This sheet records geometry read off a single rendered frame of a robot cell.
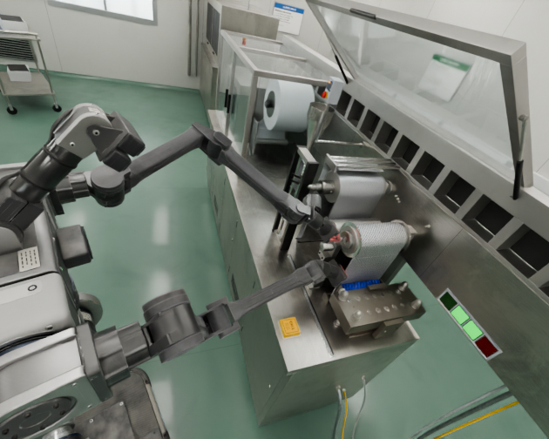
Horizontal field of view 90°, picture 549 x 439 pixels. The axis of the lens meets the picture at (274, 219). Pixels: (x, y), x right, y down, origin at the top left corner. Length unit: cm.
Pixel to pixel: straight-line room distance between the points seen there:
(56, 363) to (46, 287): 12
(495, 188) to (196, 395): 185
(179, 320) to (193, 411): 153
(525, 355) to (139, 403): 164
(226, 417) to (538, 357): 154
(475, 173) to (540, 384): 67
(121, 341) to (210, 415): 152
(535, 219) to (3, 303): 125
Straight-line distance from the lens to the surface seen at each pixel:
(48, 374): 52
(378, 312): 130
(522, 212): 114
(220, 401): 204
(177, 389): 206
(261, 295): 93
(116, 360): 53
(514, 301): 118
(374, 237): 116
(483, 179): 119
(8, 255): 64
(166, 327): 52
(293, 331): 121
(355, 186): 126
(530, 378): 124
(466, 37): 82
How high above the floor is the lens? 196
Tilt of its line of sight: 39 degrees down
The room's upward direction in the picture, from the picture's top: 16 degrees clockwise
